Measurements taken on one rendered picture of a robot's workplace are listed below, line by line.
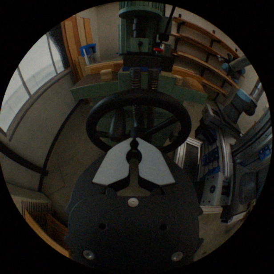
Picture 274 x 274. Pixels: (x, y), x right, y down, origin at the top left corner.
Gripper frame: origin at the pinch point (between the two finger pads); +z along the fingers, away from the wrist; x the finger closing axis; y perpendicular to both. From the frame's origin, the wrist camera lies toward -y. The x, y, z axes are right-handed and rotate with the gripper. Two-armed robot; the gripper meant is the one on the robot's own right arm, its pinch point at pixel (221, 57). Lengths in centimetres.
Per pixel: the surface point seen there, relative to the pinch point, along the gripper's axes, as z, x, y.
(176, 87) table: -65, -69, 25
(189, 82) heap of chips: -58, -61, 24
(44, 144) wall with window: -82, -228, 71
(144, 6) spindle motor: -60, -78, -9
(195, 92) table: -64, -60, 26
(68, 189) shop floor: -126, -172, 101
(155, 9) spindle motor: -58, -75, -8
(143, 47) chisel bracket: -56, -81, 11
